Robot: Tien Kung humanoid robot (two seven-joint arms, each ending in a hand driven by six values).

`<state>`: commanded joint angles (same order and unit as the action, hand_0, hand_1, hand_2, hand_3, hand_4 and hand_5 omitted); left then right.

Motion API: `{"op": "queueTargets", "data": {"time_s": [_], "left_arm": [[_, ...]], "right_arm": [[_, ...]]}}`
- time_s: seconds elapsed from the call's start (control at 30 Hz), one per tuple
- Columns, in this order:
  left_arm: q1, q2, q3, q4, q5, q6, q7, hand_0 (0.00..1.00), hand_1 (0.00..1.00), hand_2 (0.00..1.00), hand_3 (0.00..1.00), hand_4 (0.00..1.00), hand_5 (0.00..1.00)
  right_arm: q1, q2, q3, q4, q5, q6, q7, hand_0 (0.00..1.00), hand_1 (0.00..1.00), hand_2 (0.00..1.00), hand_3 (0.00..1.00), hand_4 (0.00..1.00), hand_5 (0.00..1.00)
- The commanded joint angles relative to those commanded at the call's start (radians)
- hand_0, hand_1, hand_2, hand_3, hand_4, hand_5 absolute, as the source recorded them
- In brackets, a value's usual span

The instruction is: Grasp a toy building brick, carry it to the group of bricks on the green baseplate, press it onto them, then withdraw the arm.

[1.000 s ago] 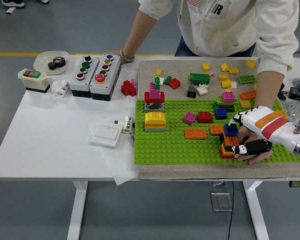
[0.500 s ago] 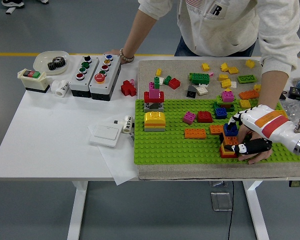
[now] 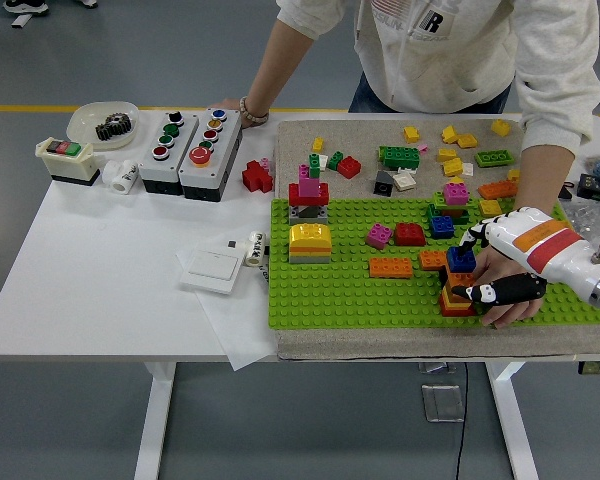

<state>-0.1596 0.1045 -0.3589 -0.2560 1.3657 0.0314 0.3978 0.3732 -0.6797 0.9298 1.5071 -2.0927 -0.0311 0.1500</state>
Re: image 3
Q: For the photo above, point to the person's right hand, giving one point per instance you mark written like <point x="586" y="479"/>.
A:
<point x="230" y="105"/>

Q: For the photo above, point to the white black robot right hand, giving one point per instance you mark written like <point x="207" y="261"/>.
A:
<point x="545" y="245"/>

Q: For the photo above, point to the person's left hand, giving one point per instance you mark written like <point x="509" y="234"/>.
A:
<point x="495" y="267"/>

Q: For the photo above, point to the blue square brick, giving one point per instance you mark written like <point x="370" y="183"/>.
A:
<point x="441" y="226"/>
<point x="461" y="262"/>

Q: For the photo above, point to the magenta square brick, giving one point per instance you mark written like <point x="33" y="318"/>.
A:
<point x="378" y="235"/>

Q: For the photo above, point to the person's left forearm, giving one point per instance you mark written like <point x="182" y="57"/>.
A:
<point x="542" y="175"/>

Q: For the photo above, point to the person's right forearm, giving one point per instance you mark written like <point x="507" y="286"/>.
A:
<point x="275" y="65"/>

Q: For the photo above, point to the yellow thin brick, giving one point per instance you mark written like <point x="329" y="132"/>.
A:
<point x="452" y="300"/>

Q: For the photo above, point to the red flat brick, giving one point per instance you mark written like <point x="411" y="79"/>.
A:
<point x="455" y="311"/>

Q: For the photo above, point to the yellow flat plate brick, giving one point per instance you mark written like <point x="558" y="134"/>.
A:
<point x="489" y="206"/>

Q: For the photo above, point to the green thin plate brick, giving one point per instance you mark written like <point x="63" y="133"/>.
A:
<point x="472" y="202"/>

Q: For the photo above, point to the red cross brick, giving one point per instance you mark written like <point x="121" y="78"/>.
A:
<point x="255" y="176"/>

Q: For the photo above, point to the magenta brick with yellow cap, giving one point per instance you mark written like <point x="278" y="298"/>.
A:
<point x="456" y="192"/>

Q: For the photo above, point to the red square brick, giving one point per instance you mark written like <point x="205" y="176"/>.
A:
<point x="410" y="233"/>
<point x="349" y="166"/>

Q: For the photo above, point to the small yellow brick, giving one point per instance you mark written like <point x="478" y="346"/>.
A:
<point x="318" y="144"/>

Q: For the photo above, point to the green flat plate brick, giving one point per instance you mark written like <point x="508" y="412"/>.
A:
<point x="494" y="158"/>

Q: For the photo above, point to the small white brick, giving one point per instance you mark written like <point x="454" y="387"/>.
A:
<point x="323" y="161"/>
<point x="467" y="169"/>

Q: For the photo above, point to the small tall green brick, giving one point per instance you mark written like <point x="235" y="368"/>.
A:
<point x="314" y="164"/>

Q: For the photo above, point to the red wide brick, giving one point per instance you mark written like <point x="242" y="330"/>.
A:
<point x="295" y="192"/>

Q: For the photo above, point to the pink tall brick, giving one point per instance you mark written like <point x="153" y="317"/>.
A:
<point x="308" y="185"/>

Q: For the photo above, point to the white square brick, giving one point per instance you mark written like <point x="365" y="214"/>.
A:
<point x="405" y="181"/>

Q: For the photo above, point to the grey brick with dark slope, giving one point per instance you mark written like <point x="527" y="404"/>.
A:
<point x="307" y="216"/>

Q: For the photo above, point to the black slope brick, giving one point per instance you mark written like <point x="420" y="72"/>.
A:
<point x="382" y="184"/>

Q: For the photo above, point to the green long brick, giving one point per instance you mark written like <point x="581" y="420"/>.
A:
<point x="400" y="156"/>

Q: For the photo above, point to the yellow dome brick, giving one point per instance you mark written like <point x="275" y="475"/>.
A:
<point x="309" y="234"/>

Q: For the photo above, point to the green studded baseplate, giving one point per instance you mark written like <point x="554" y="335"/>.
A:
<point x="340" y="300"/>

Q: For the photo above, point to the orange thin plate brick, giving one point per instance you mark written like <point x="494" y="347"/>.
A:
<point x="310" y="248"/>

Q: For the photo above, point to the crinkled clear plastic wrap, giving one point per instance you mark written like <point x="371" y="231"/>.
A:
<point x="580" y="215"/>

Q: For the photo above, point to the grey emergency-stop button box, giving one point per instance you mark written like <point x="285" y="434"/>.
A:
<point x="220" y="160"/>

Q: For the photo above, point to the black box device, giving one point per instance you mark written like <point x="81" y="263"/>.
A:
<point x="597" y="186"/>

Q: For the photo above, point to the grey four-button box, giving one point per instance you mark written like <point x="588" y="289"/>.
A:
<point x="152" y="170"/>

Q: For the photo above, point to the dark metal gears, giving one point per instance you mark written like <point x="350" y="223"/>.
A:
<point x="114" y="127"/>

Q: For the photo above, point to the white pipe fitting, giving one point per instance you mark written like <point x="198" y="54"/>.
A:
<point x="122" y="177"/>

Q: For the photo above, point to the dark control panel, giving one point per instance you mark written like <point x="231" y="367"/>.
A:
<point x="597" y="368"/>

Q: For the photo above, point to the grey-brown foam mat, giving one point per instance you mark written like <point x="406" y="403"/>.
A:
<point x="360" y="145"/>

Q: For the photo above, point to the metal floor socket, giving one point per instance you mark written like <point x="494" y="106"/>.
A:
<point x="442" y="402"/>

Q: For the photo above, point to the white plastic dish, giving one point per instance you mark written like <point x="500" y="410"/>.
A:
<point x="85" y="120"/>

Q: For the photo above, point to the white labelled roll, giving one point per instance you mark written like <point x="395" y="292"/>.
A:
<point x="254" y="250"/>

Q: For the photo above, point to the white table leg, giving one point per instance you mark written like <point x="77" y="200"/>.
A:
<point x="155" y="425"/>
<point x="512" y="425"/>

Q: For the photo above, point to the printed label strip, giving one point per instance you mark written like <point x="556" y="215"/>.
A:
<point x="265" y="274"/>

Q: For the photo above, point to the person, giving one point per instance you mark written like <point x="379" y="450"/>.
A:
<point x="455" y="55"/>
<point x="25" y="6"/>

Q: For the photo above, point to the white paper sheet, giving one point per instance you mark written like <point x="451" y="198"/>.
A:
<point x="240" y="325"/>

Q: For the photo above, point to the grey furniture foot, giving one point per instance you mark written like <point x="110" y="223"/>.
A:
<point x="22" y="21"/>

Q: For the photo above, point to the dark green frame brick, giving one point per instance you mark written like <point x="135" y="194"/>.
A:
<point x="464" y="216"/>

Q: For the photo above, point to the metal bracket under table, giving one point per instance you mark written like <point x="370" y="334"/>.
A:
<point x="437" y="368"/>

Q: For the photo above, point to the white wall switch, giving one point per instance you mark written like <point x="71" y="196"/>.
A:
<point x="210" y="270"/>

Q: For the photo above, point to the cream rocker switch box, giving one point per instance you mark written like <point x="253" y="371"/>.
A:
<point x="67" y="165"/>

